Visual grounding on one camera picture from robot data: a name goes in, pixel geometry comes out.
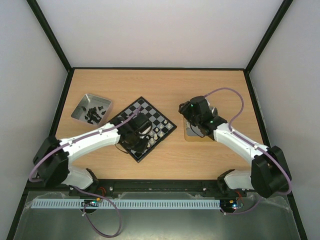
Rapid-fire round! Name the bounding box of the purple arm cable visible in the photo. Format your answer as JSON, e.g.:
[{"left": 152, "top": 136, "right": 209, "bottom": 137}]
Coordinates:
[
  {"left": 204, "top": 87, "right": 293, "bottom": 217},
  {"left": 28, "top": 105, "right": 142, "bottom": 237}
]

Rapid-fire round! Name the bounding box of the silver metal tin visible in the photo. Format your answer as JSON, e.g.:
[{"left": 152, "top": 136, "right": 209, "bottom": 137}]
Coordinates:
[{"left": 70, "top": 93, "right": 113, "bottom": 127}]

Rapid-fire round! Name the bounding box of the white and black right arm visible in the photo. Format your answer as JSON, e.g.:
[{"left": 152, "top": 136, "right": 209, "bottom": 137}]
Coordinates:
[{"left": 178, "top": 96, "right": 292, "bottom": 198}]

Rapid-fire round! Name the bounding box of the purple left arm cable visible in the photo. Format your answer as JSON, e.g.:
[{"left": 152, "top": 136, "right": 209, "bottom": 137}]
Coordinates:
[{"left": 28, "top": 105, "right": 142, "bottom": 237}]

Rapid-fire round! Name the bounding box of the pile of black chess pieces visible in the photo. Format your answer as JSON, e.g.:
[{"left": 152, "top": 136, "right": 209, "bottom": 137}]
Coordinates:
[{"left": 81, "top": 106, "right": 107, "bottom": 125}]

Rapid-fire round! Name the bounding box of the black enclosure frame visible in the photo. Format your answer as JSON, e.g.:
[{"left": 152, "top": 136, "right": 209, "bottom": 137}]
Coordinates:
[{"left": 4, "top": 0, "right": 310, "bottom": 240}]

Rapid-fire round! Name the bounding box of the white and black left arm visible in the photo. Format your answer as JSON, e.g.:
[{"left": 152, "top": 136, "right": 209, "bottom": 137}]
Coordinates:
[{"left": 28, "top": 111, "right": 152, "bottom": 190}]

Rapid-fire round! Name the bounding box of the gold-rimmed metal tin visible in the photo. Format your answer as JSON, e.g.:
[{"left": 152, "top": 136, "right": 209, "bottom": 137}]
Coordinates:
[{"left": 185, "top": 105, "right": 219, "bottom": 140}]

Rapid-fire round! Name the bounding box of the black and white chessboard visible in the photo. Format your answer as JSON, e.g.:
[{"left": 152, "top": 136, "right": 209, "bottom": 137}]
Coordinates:
[{"left": 109, "top": 96, "right": 177, "bottom": 163}]

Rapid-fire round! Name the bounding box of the light blue slotted cable duct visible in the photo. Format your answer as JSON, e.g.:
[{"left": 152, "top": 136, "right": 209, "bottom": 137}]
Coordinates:
[{"left": 31, "top": 199, "right": 221, "bottom": 210}]

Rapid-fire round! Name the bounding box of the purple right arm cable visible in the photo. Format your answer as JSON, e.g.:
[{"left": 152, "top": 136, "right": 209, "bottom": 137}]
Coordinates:
[{"left": 204, "top": 87, "right": 293, "bottom": 217}]

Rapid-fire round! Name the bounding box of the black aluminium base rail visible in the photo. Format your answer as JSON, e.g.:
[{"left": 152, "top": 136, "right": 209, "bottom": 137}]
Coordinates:
[{"left": 24, "top": 177, "right": 291, "bottom": 198}]

